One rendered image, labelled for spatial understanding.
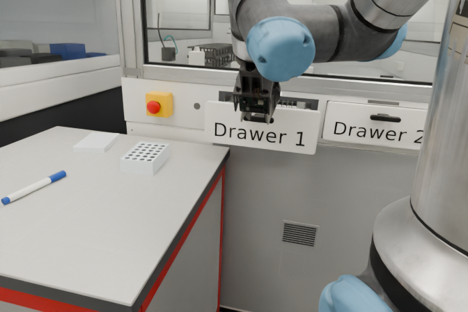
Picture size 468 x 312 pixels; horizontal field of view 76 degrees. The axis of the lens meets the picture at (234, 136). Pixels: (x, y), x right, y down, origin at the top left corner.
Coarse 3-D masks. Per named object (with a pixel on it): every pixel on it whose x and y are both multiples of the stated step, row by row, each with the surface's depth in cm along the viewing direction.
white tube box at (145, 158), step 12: (144, 144) 83; (156, 144) 83; (168, 144) 82; (132, 156) 75; (144, 156) 76; (156, 156) 75; (168, 156) 83; (120, 168) 73; (132, 168) 73; (144, 168) 72; (156, 168) 74
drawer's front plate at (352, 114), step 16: (336, 112) 83; (352, 112) 82; (368, 112) 81; (384, 112) 80; (400, 112) 79; (416, 112) 78; (336, 128) 84; (352, 128) 83; (368, 128) 82; (384, 128) 81; (400, 128) 80; (416, 128) 80; (368, 144) 84; (384, 144) 83; (400, 144) 82; (416, 144) 81
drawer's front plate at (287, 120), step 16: (208, 112) 77; (224, 112) 76; (240, 112) 75; (288, 112) 73; (304, 112) 72; (208, 128) 79; (240, 128) 77; (256, 128) 76; (272, 128) 75; (288, 128) 74; (304, 128) 73; (240, 144) 78; (256, 144) 77; (272, 144) 76; (288, 144) 75; (304, 144) 74
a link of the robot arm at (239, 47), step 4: (232, 36) 49; (232, 40) 50; (236, 40) 48; (240, 40) 48; (232, 44) 51; (236, 44) 49; (240, 44) 48; (244, 44) 48; (236, 48) 50; (240, 48) 49; (244, 48) 48; (236, 52) 51; (240, 52) 50; (244, 52) 49; (240, 56) 50; (244, 56) 50; (248, 56) 49; (244, 60) 50; (248, 60) 50
